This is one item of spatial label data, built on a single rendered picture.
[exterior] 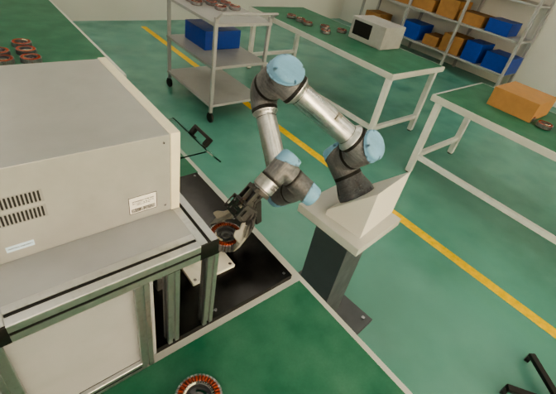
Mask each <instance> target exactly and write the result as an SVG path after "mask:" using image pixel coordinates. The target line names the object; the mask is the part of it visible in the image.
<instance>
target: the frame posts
mask: <svg viewBox="0 0 556 394"><path fill-rule="evenodd" d="M218 257H219V251H218V253H217V254H215V255H212V256H211V257H207V258H205V259H204V260H202V262H201V275H200V288H199V312H198V319H199V320H201V324H202V325H205V324H207V321H208V322H210V321H212V318H213V303H214V296H215V287H216V280H217V271H218ZM162 289H163V317H164V337H165V338H166V339H167V343H168V344H171V343H173V339H175V341H176V340H178V339H179V338H180V269H179V270H178V271H174V272H172V273H171V274H169V275H166V276H163V277H162Z"/></svg>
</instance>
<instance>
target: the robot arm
mask: <svg viewBox="0 0 556 394"><path fill-rule="evenodd" d="M278 99H281V100H282V101H283V102H284V103H286V104H288V103H292V104H294V105H295V106H296V107H297V108H298V109H299V110H300V111H301V112H303V113H304V114H305V115H306V116H308V117H309V118H310V119H311V120H312V121H314V122H315V123H316V124H317V125H319V126H320V127H321V128H322V129H323V130H324V131H325V132H326V133H327V134H329V135H330V136H331V137H332V138H333V139H335V140H336V141H337V142H335V143H334V144H333V145H331V146H330V147H328V148H327V149H325V150H324V152H323V156H324V160H325V162H326V163H327V166H328V168H329V170H330V172H331V174H332V176H333V179H334V181H335V183H336V186H337V192H338V200H339V202H340V203H345V202H348V201H350V200H353V199H356V198H358V197H360V196H362V195H364V194H366V193H368V192H370V191H371V190H373V189H374V187H373V184H372V183H371V182H370V181H369V180H368V179H367V178H366V177H365V176H364V175H363V173H362V171H361V169H360V167H362V166H365V165H368V164H370V163H374V162H375V161H378V160H380V159H381V158H382V157H383V155H384V151H385V144H384V141H383V138H382V136H381V134H380V133H379V132H378V131H377V130H374V129H373V130H371V129H370V130H368V131H367V130H366V129H365V128H364V127H362V126H361V125H356V126H355V125H353V124H352V123H351V122H350V121H349V120H348V119H347V118H345V117H344V116H343V115H342V114H341V113H340V112H339V111H338V110H337V109H336V108H335V107H334V106H332V105H331V104H330V103H329V102H328V101H327V100H326V99H324V98H323V97H322V96H321V95H320V94H319V93H317V92H316V91H315V90H314V89H313V88H312V87H311V86H309V84H308V78H307V77H306V76H305V71H304V68H303V65H302V63H301V62H300V61H299V60H298V59H297V58H296V57H294V56H292V55H289V54H280V55H277V56H276V57H275V58H274V59H272V60H270V61H269V62H268V64H267V65H266V66H265V67H264V68H263V69H262V70H261V71H260V72H259V73H258V74H257V75H256V76H255V77H254V79H253V80H252V84H251V90H250V100H251V108H252V116H253V117H255V118H256V122H257V126H258V131H259V134H260V139H261V146H262V150H263V155H264V158H265V163H266V169H265V170H264V171H263V172H262V173H261V174H260V175H259V176H258V177H257V178H256V179H255V180H254V182H255V183H252V182H251V181H250V182H249V183H248V185H247V186H246V187H245V188H244V189H243V190H242V191H241V192H240V194H239V195H237V194H236V193H234V194H233V195H232V196H231V197H230V198H229V199H228V201H229V200H230V199H231V198H232V197H233V199H232V201H231V202H230V203H229V204H228V201H227V202H226V203H225V204H224V205H225V206H226V208H227V209H228V210H225V211H219V210H217V211H214V212H213V214H214V216H215V217H216V218H215V219H214V220H213V222H212V223H211V224H210V225H211V226H212V225H215V224H216V223H221V222H224V221H225V220H226V219H233V217H235V218H236V219H237V220H238V221H240V222H242V223H241V226H240V228H239V229H238V230H235V232H234V234H233V236H234V238H235V239H236V243H235V244H234V246H233V251H234V252H235V251H236V250H237V249H238V248H239V247H240V246H241V245H242V244H243V243H244V242H245V240H246V239H247V238H248V236H249V235H250V234H251V232H252V230H253V229H254V226H255V224H259V223H260V222H261V199H262V198H264V199H266V200H268V202H269V204H270V205H272V206H274V207H281V206H286V205H288V204H291V203H294V202H297V201H301V203H303V204H305V205H307V206H309V205H312V204H313V203H314V202H315V201H316V200H317V199H318V198H319V196H320V194H321V189H320V188H319V187H318V186H317V185H316V184H315V182H313V181H312V180H311V179H310V178H309V177H308V176H307V175H306V174H305V173H304V172H303V171H302V170H301V169H300V168H299V166H300V164H301V161H300V159H299V158H298V157H297V156H296V155H295V154H294V153H293V152H291V151H290V150H288V149H283V145H282V140H281V137H280V129H279V125H278V122H277V117H276V113H277V112H278V108H277V101H278Z"/></svg>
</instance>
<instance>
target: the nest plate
mask: <svg viewBox="0 0 556 394"><path fill-rule="evenodd" d="M201 262H202V260H201V261H198V262H196V263H193V264H191V265H189V266H187V267H184V268H182V269H181V270H182V271H183V273H184V274H185V275H186V276H187V278H188V279H189V281H190V283H191V284H192V286H196V285H198V284H199V283H200V275H201ZM233 267H235V264H234V263H233V262H232V260H231V259H230V258H229V257H228V255H227V254H226V253H225V252H219V257H218V271H217V275H218V274H220V273H222V272H225V271H227V270H229V269H231V268H233Z"/></svg>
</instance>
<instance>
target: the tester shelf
mask: <svg viewBox="0 0 556 394"><path fill-rule="evenodd" d="M218 245H219V238H218V237H217V236H216V235H215V234H214V233H213V231H212V230H211V229H210V228H209V226H208V225H207V224H206V223H205V222H204V221H203V220H202V219H201V217H200V216H199V215H198V214H197V212H196V211H195V210H194V209H193V207H192V206H191V205H190V204H189V202H188V201H187V200H186V199H185V197H184V196H183V195H182V194H181V193H180V207H179V208H175V209H168V210H166V211H163V212H160V213H158V214H153V215H151V216H148V217H145V218H142V219H138V220H135V221H132V222H130V223H125V224H123V225H120V226H117V227H115V228H110V229H108V230H104V231H102V232H99V233H95V234H92V235H89V236H87V237H84V238H80V239H77V240H74V241H72V242H69V243H65V244H61V245H59V246H56V247H52V248H49V249H46V250H44V251H41V252H37V253H34V254H31V255H29V256H26V257H22V258H18V259H16V260H13V261H10V262H6V263H3V264H1V265H0V348H1V347H4V346H6V345H8V344H11V343H12V342H14V341H17V340H18V339H22V338H24V337H26V336H28V335H30V334H33V333H35V332H37V331H39V330H42V329H44V328H47V327H49V326H51V325H53V324H56V323H58V322H60V321H62V320H66V319H68V318H69V317H71V316H74V315H77V314H79V313H81V312H83V311H85V310H88V309H90V308H93V307H94V306H96V305H100V304H102V303H103V302H106V301H108V300H111V299H113V298H115V297H118V296H120V295H122V294H125V293H127V292H129V291H132V290H134V289H136V288H138V287H140V286H144V285H145V284H147V283H150V282H152V281H155V280H157V279H159V278H161V277H163V276H166V275H169V274H171V273H172V272H174V271H178V270H179V269H182V268H184V267H187V266H189V265H191V264H193V263H196V262H198V261H201V260H204V259H205V258H207V257H211V256H212V255H215V254H217V253H218Z"/></svg>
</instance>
